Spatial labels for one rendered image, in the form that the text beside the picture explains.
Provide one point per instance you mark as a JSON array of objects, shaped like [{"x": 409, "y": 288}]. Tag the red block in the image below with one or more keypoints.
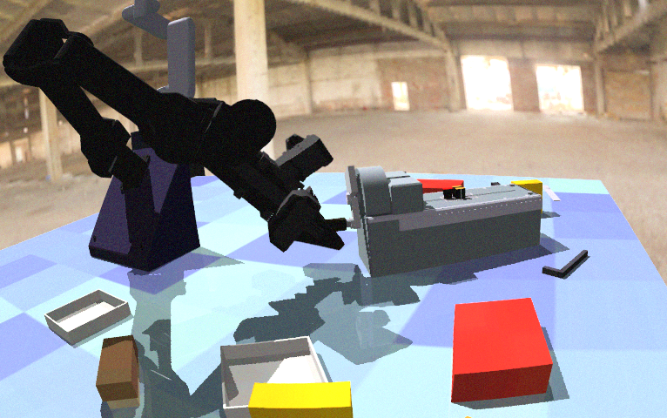
[
  {"x": 436, "y": 185},
  {"x": 499, "y": 351}
]

